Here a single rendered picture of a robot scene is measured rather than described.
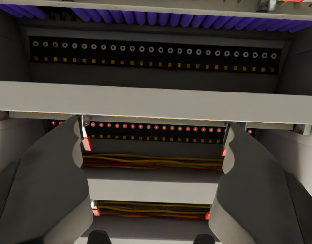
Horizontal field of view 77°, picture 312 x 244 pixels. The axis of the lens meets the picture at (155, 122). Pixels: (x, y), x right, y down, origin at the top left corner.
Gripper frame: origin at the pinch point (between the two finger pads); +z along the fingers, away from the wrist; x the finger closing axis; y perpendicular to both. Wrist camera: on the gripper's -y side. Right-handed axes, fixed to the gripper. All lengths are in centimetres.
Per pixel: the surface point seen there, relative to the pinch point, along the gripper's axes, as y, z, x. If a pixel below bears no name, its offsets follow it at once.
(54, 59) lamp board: 3.9, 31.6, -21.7
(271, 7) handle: -7.3, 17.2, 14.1
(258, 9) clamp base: -7.0, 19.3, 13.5
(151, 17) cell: -5.3, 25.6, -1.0
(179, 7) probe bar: -6.8, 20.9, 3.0
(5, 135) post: 17.6, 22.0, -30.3
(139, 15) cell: -5.4, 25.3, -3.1
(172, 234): 47, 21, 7
